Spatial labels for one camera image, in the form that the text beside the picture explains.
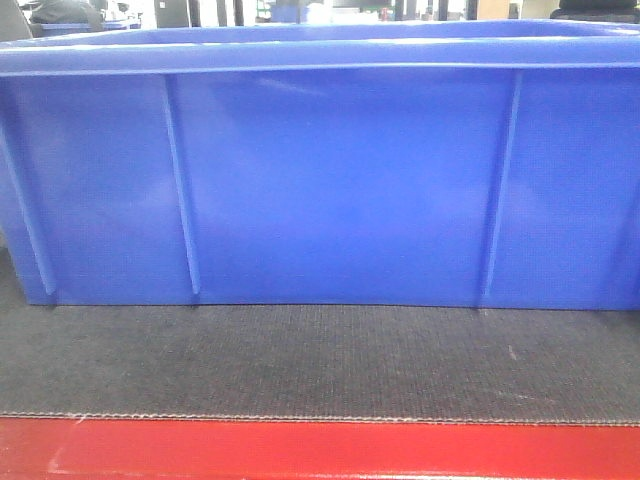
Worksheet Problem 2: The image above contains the large blue plastic bin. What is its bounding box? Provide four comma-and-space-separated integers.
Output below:
1, 20, 639, 310

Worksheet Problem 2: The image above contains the black conveyor belt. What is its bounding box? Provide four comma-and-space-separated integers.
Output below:
1, 256, 639, 425

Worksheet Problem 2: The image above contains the red conveyor frame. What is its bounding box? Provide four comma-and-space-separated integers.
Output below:
1, 418, 639, 479

